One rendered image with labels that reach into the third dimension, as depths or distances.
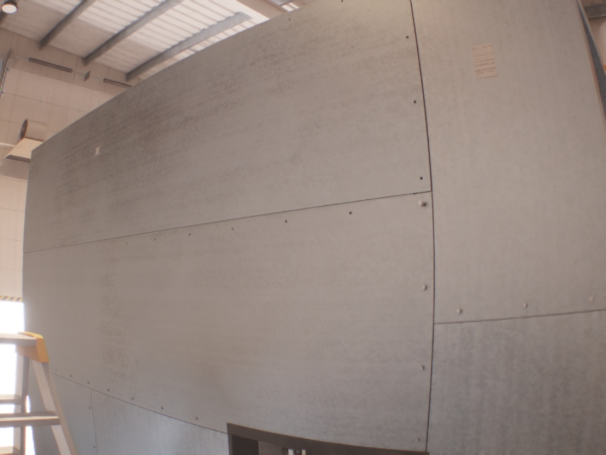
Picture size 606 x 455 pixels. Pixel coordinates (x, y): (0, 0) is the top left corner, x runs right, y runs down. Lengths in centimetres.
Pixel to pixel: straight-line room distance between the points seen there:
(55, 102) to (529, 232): 1171
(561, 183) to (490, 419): 46
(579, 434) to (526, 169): 52
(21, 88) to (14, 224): 300
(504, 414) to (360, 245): 49
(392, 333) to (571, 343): 39
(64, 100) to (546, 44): 1177
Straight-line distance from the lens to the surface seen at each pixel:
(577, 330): 99
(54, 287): 238
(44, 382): 151
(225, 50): 162
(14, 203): 1141
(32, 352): 154
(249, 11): 955
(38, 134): 1103
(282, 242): 130
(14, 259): 1131
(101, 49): 1240
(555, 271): 100
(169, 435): 169
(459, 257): 106
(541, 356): 101
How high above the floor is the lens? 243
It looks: 9 degrees up
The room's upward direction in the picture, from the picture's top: straight up
